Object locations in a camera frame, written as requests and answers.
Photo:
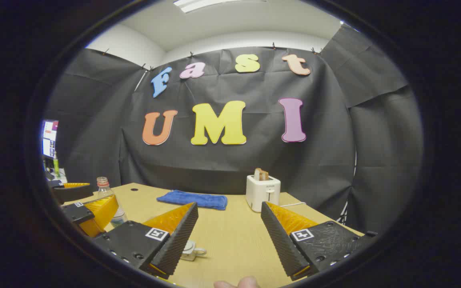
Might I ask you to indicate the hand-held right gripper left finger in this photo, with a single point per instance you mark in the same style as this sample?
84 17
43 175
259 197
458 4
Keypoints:
176 240

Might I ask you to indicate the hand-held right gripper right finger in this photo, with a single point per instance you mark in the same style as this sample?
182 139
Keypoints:
280 244

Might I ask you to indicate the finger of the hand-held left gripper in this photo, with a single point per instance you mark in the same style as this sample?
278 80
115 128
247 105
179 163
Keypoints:
94 214
72 192

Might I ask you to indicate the white teacup lid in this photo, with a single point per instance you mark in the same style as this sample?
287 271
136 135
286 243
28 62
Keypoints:
189 246

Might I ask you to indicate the white ceramic teacup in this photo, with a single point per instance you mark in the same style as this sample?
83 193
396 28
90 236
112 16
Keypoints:
188 256

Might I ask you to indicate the clear plastic water bottle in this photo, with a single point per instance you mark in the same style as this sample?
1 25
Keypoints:
104 190

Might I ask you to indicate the green bottle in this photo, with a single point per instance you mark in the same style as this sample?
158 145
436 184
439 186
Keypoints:
56 166

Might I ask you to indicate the white side desk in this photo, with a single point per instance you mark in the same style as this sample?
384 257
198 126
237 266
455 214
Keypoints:
60 176

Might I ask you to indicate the blue folded towel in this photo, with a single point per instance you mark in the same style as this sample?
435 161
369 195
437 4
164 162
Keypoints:
192 199

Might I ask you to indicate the white toaster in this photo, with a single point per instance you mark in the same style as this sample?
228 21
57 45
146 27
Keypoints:
260 194

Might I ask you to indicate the computer monitor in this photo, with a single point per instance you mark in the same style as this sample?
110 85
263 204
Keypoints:
49 138

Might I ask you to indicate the bread slice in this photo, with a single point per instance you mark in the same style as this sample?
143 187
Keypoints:
261 174

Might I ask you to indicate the black backdrop cloth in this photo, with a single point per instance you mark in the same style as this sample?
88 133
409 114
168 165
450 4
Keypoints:
254 168

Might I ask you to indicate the ceiling light panel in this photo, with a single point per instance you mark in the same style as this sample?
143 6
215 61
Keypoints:
210 4

